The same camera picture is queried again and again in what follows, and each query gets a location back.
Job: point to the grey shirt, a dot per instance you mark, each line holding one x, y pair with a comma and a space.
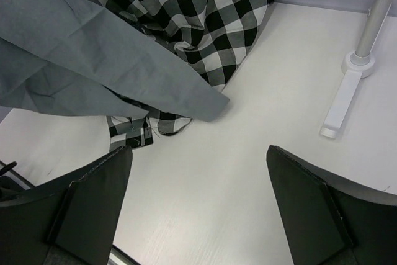
76, 58

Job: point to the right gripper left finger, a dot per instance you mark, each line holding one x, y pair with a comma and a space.
69, 220

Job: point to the white and silver clothes rack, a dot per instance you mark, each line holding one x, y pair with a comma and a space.
356, 65

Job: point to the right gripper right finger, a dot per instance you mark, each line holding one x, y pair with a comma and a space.
329, 219

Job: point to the black white checkered shirt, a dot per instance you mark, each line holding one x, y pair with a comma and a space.
212, 36

